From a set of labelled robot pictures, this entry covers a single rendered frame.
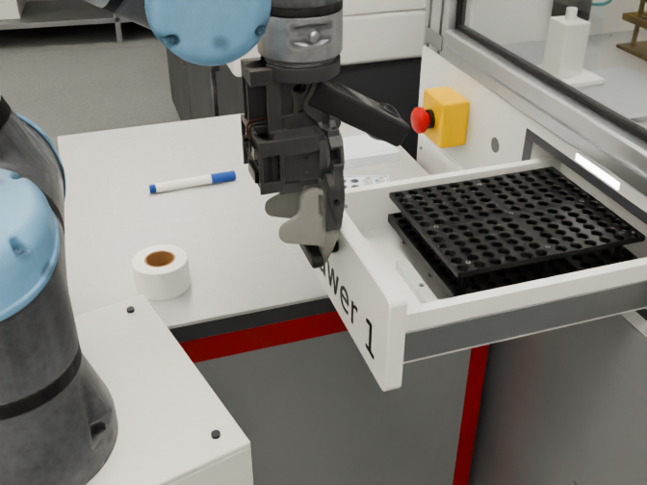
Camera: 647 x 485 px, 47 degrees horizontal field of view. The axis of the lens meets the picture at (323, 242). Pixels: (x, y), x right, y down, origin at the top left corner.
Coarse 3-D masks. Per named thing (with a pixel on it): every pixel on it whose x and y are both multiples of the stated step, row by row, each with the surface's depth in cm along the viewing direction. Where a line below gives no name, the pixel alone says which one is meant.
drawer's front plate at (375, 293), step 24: (360, 240) 73; (336, 264) 78; (360, 264) 71; (360, 288) 72; (384, 288) 66; (360, 312) 73; (384, 312) 66; (360, 336) 74; (384, 336) 67; (384, 360) 68; (384, 384) 70
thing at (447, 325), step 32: (544, 160) 96; (352, 192) 89; (384, 192) 90; (576, 192) 95; (384, 224) 93; (640, 224) 84; (384, 256) 87; (640, 256) 85; (512, 288) 72; (544, 288) 73; (576, 288) 74; (608, 288) 76; (640, 288) 77; (416, 320) 69; (448, 320) 71; (480, 320) 72; (512, 320) 73; (544, 320) 75; (576, 320) 76; (416, 352) 71; (448, 352) 73
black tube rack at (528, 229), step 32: (416, 192) 88; (448, 192) 88; (480, 192) 88; (512, 192) 87; (544, 192) 87; (448, 224) 81; (480, 224) 82; (512, 224) 82; (544, 224) 81; (576, 224) 81; (608, 224) 81; (416, 256) 83; (480, 256) 76; (512, 256) 76; (544, 256) 76; (576, 256) 81; (608, 256) 81; (448, 288) 76; (480, 288) 76
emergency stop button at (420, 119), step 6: (420, 108) 111; (414, 114) 111; (420, 114) 110; (426, 114) 110; (414, 120) 112; (420, 120) 110; (426, 120) 110; (414, 126) 112; (420, 126) 111; (426, 126) 111; (420, 132) 112
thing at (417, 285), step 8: (400, 264) 84; (408, 264) 84; (400, 272) 84; (408, 272) 82; (416, 272) 82; (408, 280) 82; (416, 280) 81; (416, 288) 80; (424, 288) 80; (416, 296) 80; (424, 296) 79; (432, 296) 79
